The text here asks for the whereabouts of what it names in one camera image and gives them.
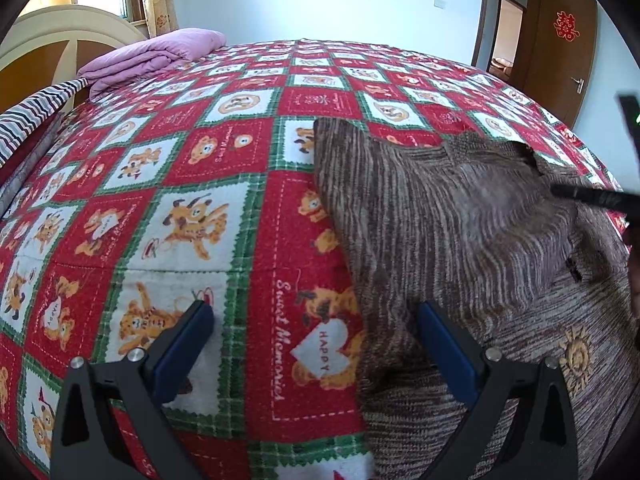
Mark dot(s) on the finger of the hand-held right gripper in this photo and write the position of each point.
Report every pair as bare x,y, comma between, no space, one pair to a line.
600,197

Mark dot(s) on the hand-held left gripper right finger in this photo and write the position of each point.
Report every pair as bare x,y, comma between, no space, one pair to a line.
450,355

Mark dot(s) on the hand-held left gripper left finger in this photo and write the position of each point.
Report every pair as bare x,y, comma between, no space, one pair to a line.
182,352

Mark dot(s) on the brown striped knit sweater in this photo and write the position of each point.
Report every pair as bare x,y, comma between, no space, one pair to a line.
425,220

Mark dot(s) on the brown wooden door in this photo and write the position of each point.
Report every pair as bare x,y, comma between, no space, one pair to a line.
560,60

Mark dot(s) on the red paper door decoration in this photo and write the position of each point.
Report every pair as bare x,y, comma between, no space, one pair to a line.
566,25

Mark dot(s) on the red bear printed blanket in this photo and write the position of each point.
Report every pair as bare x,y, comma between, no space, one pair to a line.
200,160

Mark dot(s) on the striped cloth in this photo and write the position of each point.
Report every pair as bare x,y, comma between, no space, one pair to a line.
30,115

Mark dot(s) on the pink folded quilt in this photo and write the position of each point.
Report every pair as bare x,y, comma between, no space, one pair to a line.
150,52

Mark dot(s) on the cream wooden headboard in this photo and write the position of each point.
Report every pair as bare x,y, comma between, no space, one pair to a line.
45,25

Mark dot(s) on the wooden door frame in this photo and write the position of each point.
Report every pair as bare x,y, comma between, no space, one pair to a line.
530,0

